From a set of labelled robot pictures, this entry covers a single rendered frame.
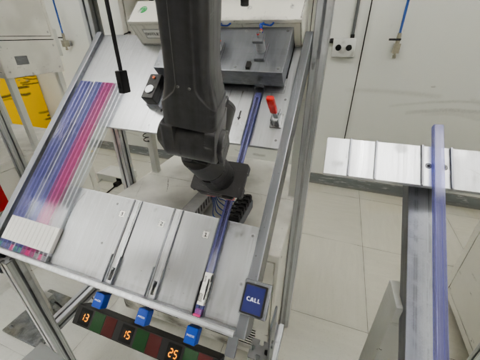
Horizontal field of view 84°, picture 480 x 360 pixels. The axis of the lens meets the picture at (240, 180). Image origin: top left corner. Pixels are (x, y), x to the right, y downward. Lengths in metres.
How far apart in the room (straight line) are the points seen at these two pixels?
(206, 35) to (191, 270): 0.45
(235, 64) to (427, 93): 1.81
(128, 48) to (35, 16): 0.99
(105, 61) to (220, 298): 0.78
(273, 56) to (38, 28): 1.47
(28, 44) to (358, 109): 2.10
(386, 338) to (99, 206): 0.66
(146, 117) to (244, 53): 0.31
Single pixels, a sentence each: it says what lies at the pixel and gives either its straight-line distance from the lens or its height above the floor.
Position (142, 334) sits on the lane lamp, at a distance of 0.65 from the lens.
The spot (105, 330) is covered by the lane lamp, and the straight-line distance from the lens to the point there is 0.70.
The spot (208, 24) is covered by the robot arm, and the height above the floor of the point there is 1.20.
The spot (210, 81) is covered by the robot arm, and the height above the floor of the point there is 1.15.
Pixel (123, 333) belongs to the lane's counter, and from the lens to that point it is 0.67.
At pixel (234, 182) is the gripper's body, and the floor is 0.96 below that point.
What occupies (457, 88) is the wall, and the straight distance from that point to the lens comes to 2.37.
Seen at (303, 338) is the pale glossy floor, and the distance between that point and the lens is 1.41.
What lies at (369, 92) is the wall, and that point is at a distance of 2.27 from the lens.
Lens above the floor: 1.20
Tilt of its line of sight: 29 degrees down
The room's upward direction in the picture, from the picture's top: straight up
